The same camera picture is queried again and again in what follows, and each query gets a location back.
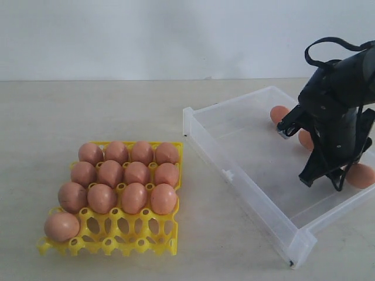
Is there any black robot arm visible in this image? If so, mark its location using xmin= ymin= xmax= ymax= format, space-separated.
xmin=278 ymin=37 xmax=374 ymax=191

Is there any yellow plastic egg tray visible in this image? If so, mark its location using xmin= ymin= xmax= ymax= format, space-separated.
xmin=37 ymin=142 xmax=183 ymax=256

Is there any brown egg bin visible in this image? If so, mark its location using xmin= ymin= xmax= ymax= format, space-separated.
xmin=70 ymin=162 xmax=97 ymax=188
xmin=346 ymin=163 xmax=374 ymax=189
xmin=97 ymin=160 xmax=124 ymax=189
xmin=44 ymin=212 xmax=80 ymax=242
xmin=121 ymin=183 xmax=147 ymax=214

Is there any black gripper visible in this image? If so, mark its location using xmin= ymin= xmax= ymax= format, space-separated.
xmin=298 ymin=108 xmax=375 ymax=193

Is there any black strap loop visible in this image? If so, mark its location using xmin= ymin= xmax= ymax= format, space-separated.
xmin=304 ymin=36 xmax=375 ymax=70

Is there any brown egg bin front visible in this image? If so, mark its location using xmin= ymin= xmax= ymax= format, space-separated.
xmin=97 ymin=160 xmax=124 ymax=189

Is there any clear plastic bin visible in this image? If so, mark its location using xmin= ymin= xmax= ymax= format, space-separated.
xmin=183 ymin=87 xmax=374 ymax=269

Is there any brown egg cluster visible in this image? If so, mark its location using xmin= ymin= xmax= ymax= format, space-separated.
xmin=270 ymin=105 xmax=289 ymax=125
xmin=57 ymin=182 xmax=88 ymax=214
xmin=87 ymin=184 xmax=117 ymax=214
xmin=124 ymin=162 xmax=151 ymax=186
xmin=154 ymin=163 xmax=179 ymax=187
xmin=298 ymin=130 xmax=314 ymax=151
xmin=150 ymin=183 xmax=177 ymax=215

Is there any brown egg cluster front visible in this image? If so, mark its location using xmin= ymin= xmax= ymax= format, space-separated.
xmin=124 ymin=162 xmax=151 ymax=186

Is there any brown egg cluster back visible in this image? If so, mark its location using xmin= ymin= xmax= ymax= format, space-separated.
xmin=270 ymin=105 xmax=289 ymax=125

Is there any black camera cable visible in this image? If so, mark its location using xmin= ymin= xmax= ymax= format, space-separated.
xmin=330 ymin=107 xmax=367 ymax=193

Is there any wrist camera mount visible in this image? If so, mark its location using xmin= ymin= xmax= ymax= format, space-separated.
xmin=277 ymin=105 xmax=306 ymax=139

